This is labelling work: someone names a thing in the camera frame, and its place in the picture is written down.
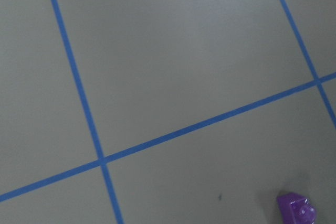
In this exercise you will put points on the purple toy block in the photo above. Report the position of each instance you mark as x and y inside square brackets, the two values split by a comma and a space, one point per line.
[296, 209]

